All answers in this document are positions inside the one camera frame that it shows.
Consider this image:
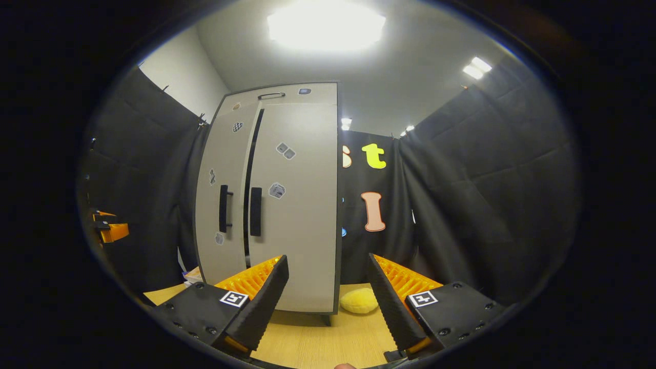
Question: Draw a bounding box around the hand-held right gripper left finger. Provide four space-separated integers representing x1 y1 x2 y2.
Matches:
153 254 290 359

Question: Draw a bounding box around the large ceiling light panel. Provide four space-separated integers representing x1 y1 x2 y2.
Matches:
266 2 387 52

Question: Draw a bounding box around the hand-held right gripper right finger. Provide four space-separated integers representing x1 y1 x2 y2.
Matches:
365 253 506 359

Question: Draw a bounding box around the black backdrop cloth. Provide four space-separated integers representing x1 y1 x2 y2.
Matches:
76 54 583 309

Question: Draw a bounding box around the yellow plush toy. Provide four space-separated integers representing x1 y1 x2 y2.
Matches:
339 287 380 315

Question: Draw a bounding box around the grey shoe cabinet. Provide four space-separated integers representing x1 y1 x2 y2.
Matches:
193 81 343 326

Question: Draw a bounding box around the narrow ceiling light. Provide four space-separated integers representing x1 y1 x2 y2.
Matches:
462 56 493 80

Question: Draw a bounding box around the black left door handle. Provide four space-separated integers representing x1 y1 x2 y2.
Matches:
219 184 234 234

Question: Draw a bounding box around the grey cabinet door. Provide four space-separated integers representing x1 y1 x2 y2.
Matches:
194 100 263 285
247 102 339 314

